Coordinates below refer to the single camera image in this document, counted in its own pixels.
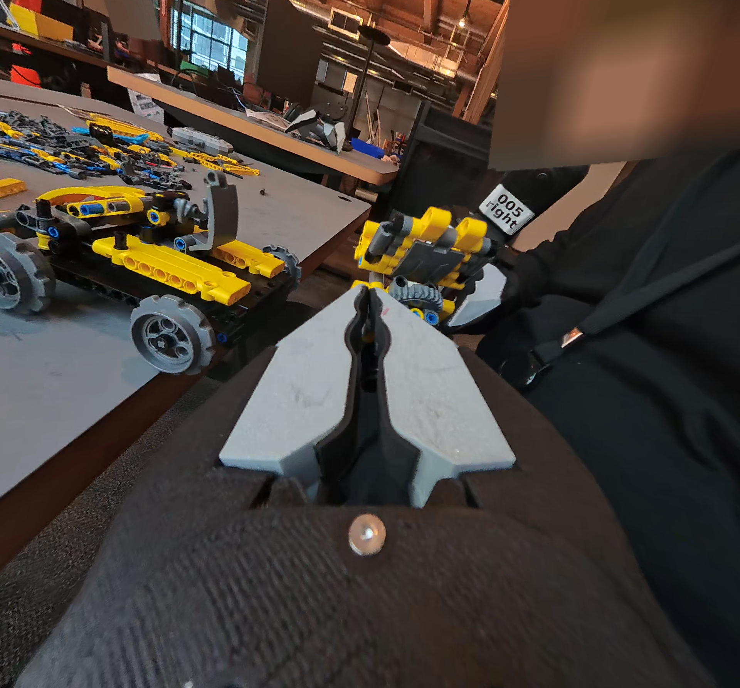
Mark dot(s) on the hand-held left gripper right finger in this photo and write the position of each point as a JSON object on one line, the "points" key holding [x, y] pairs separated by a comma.
{"points": [[445, 405]]}

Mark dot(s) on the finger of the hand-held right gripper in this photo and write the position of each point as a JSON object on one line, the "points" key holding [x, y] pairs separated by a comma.
{"points": [[483, 295]]}

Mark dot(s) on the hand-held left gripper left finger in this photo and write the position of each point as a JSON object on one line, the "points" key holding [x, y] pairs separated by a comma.
{"points": [[295, 399]]}

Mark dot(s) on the yellow grey toy brick assembly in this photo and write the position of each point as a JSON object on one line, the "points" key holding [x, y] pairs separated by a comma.
{"points": [[428, 249]]}

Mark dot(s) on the yellow black toy brick vehicle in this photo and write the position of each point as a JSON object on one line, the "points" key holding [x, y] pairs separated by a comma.
{"points": [[173, 272]]}

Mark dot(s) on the person's right forearm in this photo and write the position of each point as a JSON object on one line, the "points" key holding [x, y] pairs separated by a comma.
{"points": [[537, 278]]}

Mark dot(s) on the blue plastic bin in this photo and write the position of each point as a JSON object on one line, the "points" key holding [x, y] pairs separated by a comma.
{"points": [[367, 149]]}

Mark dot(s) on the person's torso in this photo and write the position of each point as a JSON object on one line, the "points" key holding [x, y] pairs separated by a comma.
{"points": [[665, 439]]}

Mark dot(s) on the black floor lamp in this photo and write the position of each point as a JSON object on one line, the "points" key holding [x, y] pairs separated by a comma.
{"points": [[373, 35]]}

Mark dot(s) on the idle hand-held gripper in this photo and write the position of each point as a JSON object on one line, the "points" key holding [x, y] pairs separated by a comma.
{"points": [[321, 121]]}

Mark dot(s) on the large grey toy brick part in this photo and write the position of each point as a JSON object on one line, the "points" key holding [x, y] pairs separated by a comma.
{"points": [[202, 138]]}

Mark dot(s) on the white paper sheet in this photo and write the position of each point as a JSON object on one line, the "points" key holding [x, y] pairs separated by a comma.
{"points": [[266, 117]]}

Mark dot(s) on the wooden edged table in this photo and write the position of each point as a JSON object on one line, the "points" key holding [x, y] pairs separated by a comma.
{"points": [[231, 116]]}

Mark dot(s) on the pile of loose toy bricks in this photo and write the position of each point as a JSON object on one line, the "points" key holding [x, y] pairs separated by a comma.
{"points": [[104, 148]]}

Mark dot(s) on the printed paper sheet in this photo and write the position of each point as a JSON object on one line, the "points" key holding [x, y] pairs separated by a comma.
{"points": [[144, 103]]}

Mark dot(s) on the yellow toy beam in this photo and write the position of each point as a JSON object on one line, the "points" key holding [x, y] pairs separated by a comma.
{"points": [[11, 187]]}

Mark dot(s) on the red plastic bin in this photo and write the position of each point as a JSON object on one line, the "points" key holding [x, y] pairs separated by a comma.
{"points": [[26, 75]]}

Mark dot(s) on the yellow plastic bin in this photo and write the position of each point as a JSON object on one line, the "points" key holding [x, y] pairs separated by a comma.
{"points": [[40, 23]]}

